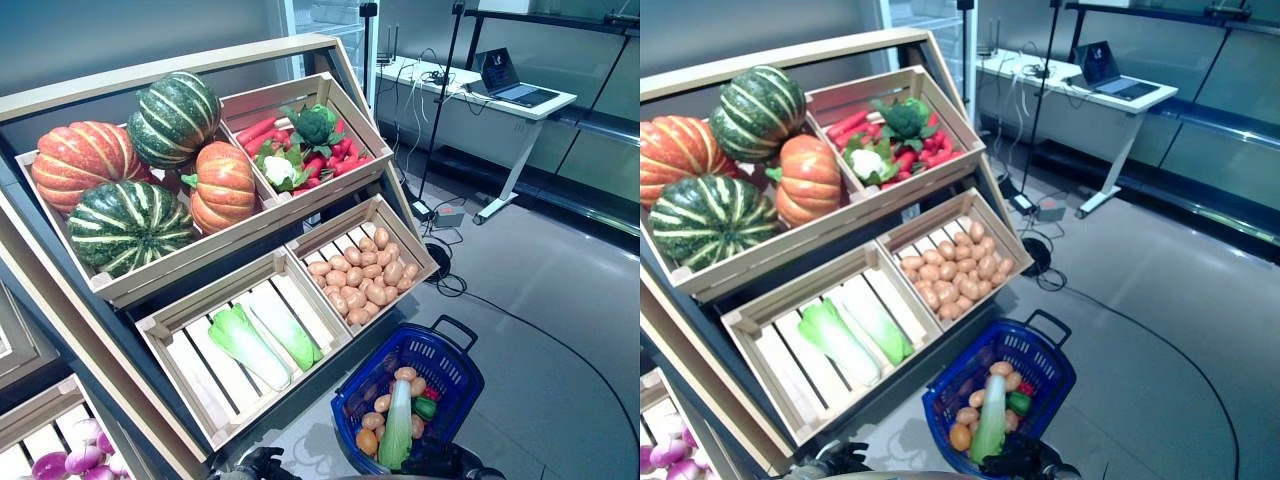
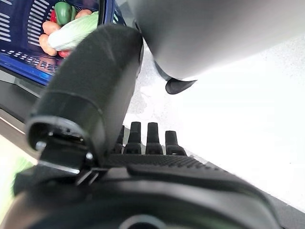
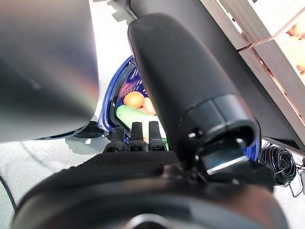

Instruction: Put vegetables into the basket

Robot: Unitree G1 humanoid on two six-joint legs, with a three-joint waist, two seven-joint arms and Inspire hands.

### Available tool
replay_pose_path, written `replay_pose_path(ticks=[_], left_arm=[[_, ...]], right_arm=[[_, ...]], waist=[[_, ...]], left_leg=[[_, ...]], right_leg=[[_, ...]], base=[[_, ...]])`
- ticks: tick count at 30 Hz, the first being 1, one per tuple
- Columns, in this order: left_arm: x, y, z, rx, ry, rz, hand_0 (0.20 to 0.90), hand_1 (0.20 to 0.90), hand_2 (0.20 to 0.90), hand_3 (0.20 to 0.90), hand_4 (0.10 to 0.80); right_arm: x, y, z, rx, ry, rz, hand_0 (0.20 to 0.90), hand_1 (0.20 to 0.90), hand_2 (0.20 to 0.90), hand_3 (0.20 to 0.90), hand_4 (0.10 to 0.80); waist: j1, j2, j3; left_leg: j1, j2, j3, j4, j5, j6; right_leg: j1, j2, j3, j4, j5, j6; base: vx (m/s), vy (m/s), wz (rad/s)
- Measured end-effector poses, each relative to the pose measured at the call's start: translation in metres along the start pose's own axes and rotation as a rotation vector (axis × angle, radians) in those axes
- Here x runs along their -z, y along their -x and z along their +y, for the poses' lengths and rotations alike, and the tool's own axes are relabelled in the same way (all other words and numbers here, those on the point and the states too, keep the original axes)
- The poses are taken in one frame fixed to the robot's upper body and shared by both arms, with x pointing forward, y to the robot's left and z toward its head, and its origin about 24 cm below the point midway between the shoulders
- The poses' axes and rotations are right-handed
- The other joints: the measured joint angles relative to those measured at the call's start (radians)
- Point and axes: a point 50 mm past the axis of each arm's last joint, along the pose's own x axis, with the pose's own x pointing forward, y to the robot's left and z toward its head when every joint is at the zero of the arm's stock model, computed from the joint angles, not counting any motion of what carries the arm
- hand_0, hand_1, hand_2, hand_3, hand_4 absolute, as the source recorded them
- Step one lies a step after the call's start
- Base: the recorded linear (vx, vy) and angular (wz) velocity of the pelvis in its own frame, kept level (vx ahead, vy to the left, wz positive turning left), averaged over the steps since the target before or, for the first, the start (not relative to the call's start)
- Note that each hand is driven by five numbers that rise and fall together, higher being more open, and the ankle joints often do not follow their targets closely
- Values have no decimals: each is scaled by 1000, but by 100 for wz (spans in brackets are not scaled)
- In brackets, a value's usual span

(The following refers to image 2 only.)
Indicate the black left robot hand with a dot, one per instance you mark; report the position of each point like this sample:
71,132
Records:
95,83

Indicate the blue plastic shopping basket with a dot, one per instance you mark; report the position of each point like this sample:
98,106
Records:
23,66

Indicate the small red tomato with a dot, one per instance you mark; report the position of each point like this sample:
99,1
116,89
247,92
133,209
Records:
64,53

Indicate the napa cabbage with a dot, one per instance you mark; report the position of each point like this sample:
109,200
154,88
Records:
74,31

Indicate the tan potato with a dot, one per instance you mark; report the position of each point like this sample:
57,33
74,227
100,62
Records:
46,45
82,13
51,27

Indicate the green bell pepper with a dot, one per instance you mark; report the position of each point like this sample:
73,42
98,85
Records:
62,13

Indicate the red bell pepper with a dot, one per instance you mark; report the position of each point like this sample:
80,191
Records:
53,16

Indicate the silver left robot leg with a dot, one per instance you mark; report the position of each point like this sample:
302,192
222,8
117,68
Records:
202,35

